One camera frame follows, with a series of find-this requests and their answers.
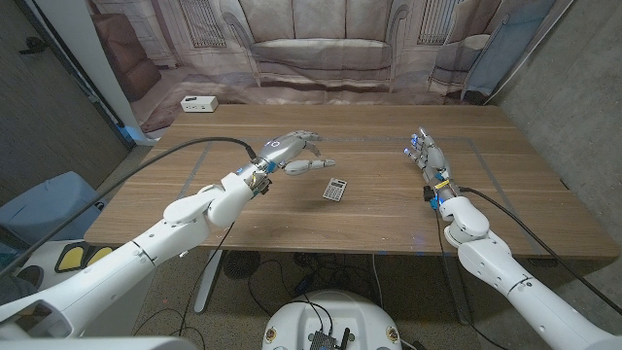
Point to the white box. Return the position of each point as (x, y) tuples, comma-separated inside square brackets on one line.
[(199, 103)]

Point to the black power adapter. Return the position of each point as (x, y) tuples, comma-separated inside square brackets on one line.
[(303, 283)]

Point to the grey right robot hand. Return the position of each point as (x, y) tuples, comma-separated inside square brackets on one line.
[(436, 160)]

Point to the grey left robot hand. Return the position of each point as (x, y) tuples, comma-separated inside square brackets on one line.
[(284, 148)]

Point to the black antenna module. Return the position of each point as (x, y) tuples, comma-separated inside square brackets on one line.
[(323, 341)]

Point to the black and yellow foot pedal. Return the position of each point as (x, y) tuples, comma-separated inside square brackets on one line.
[(73, 257)]

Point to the person's leg in jeans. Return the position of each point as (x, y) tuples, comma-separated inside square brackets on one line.
[(12, 291)]

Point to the black shoe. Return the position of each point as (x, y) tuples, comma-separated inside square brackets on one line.
[(29, 276)]

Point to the black round vent disc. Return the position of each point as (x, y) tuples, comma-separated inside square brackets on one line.
[(241, 264)]

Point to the small grey calculator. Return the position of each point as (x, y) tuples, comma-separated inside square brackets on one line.
[(335, 189)]

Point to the grey table leg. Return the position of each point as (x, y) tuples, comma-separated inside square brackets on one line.
[(457, 287)]

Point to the white round robot torso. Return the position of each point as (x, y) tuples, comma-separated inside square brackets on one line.
[(335, 311)]

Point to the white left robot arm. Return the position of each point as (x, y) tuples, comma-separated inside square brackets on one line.
[(121, 267)]

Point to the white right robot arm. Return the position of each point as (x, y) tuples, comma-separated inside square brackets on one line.
[(500, 272)]

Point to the blue-grey plastic bin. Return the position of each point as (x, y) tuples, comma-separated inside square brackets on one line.
[(48, 204)]

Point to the white table leg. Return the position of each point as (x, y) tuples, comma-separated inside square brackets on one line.
[(209, 287)]

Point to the printed sofa room backdrop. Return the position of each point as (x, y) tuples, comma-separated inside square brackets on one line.
[(321, 48)]

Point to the white robot chest panel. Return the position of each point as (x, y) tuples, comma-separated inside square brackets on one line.
[(97, 344)]

